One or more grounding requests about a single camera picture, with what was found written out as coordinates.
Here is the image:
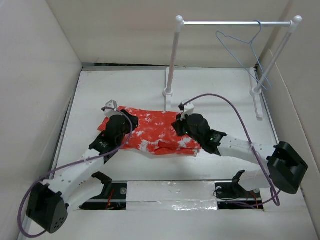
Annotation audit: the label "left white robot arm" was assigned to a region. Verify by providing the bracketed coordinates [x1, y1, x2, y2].
[26, 109, 139, 234]

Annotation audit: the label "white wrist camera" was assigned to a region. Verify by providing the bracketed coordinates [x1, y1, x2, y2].
[101, 100, 118, 118]
[178, 99, 195, 121]

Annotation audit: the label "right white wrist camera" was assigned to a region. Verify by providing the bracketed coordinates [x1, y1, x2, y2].
[178, 99, 195, 121]

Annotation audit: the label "red white patterned trousers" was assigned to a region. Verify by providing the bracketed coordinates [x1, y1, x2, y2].
[97, 105, 202, 156]

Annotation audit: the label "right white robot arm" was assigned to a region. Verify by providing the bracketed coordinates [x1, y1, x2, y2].
[172, 113, 308, 197]

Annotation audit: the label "purple cable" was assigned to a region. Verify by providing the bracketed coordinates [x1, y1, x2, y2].
[179, 93, 281, 207]
[17, 106, 133, 238]

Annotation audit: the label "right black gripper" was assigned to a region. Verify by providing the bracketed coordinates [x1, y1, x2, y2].
[171, 112, 202, 145]

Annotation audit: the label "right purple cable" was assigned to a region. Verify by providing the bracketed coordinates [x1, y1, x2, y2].
[179, 93, 281, 207]

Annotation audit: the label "silver foil tape strip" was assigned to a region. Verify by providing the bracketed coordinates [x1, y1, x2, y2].
[126, 180, 218, 211]

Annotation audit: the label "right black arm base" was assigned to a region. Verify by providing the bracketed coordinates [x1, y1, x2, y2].
[213, 170, 264, 210]

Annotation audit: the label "blue wire hanger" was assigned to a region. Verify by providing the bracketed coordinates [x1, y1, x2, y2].
[215, 20, 272, 91]

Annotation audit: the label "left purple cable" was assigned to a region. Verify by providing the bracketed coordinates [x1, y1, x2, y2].
[17, 106, 133, 238]

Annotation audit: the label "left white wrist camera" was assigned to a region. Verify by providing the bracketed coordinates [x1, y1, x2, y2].
[101, 100, 118, 118]

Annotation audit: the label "white clothes rack frame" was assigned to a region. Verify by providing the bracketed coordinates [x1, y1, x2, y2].
[163, 15, 303, 120]

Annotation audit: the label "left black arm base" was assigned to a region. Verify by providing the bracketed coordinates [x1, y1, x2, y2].
[79, 172, 128, 211]

